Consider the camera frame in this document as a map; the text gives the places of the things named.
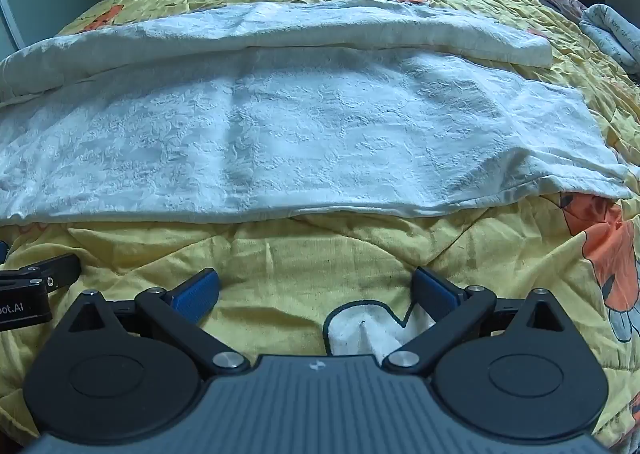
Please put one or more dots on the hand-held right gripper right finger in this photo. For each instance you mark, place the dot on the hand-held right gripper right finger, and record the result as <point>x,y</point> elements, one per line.
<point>436,291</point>

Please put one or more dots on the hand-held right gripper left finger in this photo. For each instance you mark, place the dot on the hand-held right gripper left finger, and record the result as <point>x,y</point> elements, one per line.
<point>197,295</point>

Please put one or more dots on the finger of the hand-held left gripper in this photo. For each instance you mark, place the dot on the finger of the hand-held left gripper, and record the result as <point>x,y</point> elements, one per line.
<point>62,270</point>
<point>2,252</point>

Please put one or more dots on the white textured pants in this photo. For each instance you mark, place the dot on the white textured pants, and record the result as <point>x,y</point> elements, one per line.
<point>300,133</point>

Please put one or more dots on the yellow printed blanket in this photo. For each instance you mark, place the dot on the yellow printed blanket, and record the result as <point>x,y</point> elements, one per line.
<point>300,259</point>

